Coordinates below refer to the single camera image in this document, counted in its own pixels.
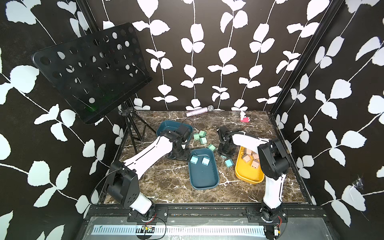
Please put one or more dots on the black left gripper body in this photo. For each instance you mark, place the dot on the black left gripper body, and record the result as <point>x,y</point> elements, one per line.
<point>182,154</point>

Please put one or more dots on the yellow storage box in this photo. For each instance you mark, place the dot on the yellow storage box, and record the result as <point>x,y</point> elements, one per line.
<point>246,172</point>

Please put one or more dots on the pink white small box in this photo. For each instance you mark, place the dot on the pink white small box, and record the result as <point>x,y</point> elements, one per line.
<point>244,118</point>

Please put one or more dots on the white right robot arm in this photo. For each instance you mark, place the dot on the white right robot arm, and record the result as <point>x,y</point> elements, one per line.
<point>274,160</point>

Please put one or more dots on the teal storage box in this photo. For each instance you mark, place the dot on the teal storage box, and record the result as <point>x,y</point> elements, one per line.
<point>169,125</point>
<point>203,177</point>

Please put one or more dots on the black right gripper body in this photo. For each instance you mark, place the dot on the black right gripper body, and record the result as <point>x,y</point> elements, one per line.
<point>223,149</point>

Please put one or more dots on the black music stand tripod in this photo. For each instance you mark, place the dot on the black music stand tripod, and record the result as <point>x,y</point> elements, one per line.
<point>129,113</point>

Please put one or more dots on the mint green plug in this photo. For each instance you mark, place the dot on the mint green plug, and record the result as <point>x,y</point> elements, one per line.
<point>211,147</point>
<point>196,137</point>
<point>203,141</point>
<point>202,134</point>

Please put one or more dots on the black perforated music stand desk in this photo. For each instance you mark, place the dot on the black perforated music stand desk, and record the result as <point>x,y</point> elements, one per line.
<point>96,73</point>

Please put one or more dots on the black front rail frame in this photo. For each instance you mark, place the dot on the black front rail frame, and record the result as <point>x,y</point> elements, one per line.
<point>208,222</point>

